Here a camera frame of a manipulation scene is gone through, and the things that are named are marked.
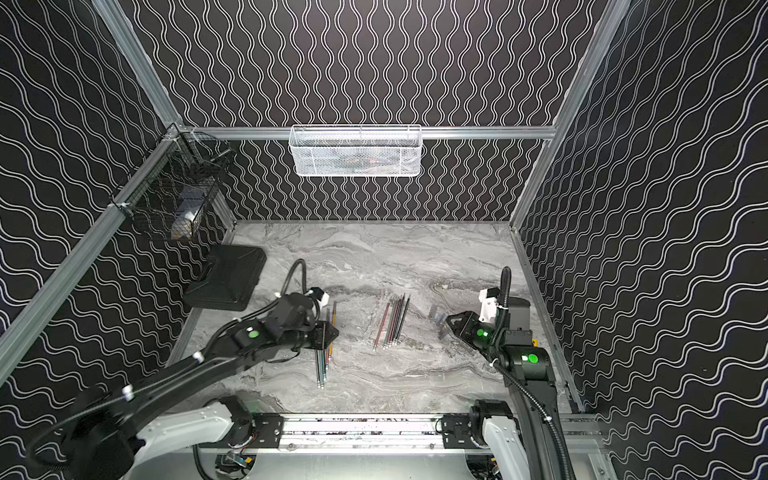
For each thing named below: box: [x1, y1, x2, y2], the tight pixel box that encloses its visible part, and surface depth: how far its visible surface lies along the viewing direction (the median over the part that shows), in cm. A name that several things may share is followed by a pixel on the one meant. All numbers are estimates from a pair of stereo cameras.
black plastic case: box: [184, 244, 267, 311], surface depth 99 cm
